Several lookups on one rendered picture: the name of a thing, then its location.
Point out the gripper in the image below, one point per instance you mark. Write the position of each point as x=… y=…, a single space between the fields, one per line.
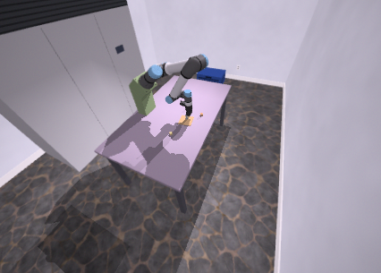
x=188 y=108

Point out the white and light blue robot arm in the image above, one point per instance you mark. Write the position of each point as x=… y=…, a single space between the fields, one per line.
x=187 y=68

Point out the peach flat mat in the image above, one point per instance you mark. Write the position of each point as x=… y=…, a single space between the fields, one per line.
x=185 y=121

